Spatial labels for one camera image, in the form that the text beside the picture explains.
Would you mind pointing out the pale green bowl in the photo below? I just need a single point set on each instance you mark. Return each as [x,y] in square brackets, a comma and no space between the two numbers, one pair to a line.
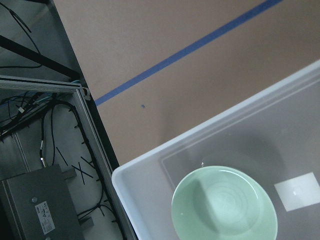
[222,203]

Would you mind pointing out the clear plastic storage box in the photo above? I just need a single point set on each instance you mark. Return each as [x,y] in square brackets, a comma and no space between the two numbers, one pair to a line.
[272,136]

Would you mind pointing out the grey controller box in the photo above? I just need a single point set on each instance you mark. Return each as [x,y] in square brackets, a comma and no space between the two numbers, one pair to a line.
[37,205]

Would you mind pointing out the white label in box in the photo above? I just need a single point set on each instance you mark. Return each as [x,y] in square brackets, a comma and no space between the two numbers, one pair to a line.
[299,192]

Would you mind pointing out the aluminium frame rail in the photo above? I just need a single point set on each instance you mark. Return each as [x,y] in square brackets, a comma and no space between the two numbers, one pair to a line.
[47,123]

